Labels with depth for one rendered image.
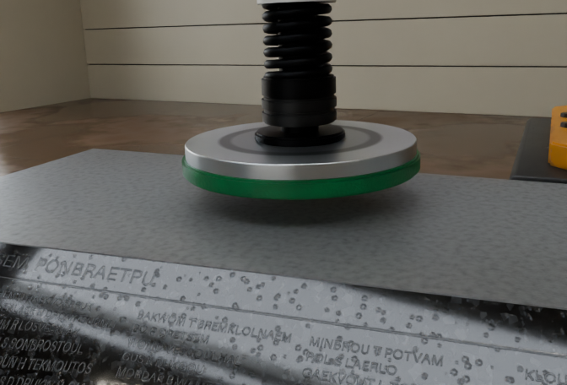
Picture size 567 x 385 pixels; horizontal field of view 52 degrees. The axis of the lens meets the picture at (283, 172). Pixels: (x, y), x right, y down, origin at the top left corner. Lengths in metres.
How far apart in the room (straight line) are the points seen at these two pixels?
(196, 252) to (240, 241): 0.04
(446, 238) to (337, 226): 0.09
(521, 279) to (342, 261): 0.12
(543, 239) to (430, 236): 0.08
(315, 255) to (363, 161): 0.09
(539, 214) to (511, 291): 0.16
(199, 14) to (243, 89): 1.12
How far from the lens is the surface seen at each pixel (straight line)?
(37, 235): 0.52
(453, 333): 0.37
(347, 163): 0.45
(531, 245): 0.46
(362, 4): 6.79
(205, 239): 0.46
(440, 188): 0.59
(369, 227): 0.48
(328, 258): 0.42
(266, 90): 0.52
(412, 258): 0.42
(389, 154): 0.48
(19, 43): 8.53
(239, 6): 7.51
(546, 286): 0.40
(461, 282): 0.39
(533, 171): 1.01
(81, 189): 0.65
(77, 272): 0.46
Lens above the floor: 0.98
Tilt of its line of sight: 14 degrees down
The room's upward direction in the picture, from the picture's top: 2 degrees counter-clockwise
